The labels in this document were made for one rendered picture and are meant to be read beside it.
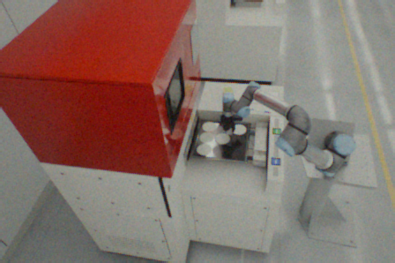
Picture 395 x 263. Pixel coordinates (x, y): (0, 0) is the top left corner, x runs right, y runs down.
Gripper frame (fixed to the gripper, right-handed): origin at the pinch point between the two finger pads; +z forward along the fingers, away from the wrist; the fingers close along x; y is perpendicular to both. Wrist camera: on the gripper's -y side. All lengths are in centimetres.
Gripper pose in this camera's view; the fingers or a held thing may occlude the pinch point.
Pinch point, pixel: (230, 132)
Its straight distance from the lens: 215.1
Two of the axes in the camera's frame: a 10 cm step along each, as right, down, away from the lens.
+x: 5.3, 5.8, -6.2
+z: 0.7, 6.9, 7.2
